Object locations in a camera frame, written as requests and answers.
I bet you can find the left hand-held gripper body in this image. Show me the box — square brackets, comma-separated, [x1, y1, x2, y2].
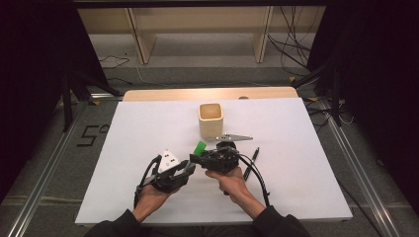
[141, 149, 192, 195]

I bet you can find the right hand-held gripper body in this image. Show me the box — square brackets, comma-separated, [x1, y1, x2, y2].
[201, 132, 254, 175]

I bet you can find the white stick with green end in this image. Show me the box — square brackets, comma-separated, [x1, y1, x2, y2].
[193, 140, 208, 157]

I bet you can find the cream square cup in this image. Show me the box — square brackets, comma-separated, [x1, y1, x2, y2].
[198, 103, 224, 139]

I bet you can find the black pen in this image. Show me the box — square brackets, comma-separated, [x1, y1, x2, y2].
[242, 146, 261, 182]

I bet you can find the person's right hand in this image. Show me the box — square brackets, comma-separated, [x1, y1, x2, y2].
[205, 167, 253, 205]

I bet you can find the person's left hand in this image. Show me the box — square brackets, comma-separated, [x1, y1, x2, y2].
[135, 185, 181, 215]

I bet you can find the white table sheet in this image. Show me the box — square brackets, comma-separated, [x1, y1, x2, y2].
[74, 97, 354, 226]

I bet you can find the black tripod stand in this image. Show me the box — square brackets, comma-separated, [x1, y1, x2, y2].
[60, 70, 124, 132]
[291, 58, 344, 127]

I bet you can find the light wooden shelf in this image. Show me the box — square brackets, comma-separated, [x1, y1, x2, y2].
[77, 6, 327, 65]

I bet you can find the black metal bar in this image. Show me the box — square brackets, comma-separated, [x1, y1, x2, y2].
[72, 0, 330, 10]

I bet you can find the black curtain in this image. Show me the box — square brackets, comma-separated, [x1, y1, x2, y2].
[307, 0, 419, 211]
[0, 0, 111, 201]

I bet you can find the left hand-held gripper cable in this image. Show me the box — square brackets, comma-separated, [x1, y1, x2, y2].
[132, 154, 163, 209]

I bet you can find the hand-held gripper cable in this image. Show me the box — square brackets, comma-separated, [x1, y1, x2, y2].
[132, 154, 163, 209]
[230, 148, 272, 208]

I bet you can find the right hand-held gripper cable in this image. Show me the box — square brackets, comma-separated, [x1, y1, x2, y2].
[230, 148, 272, 208]

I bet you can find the thin black floor cable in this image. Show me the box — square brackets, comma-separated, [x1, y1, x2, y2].
[98, 54, 130, 70]

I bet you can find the aluminium floor rail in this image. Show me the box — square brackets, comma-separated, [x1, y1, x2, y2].
[6, 102, 91, 237]
[317, 98, 402, 237]

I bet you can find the bundle of black cables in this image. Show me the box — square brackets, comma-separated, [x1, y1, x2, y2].
[267, 6, 318, 77]

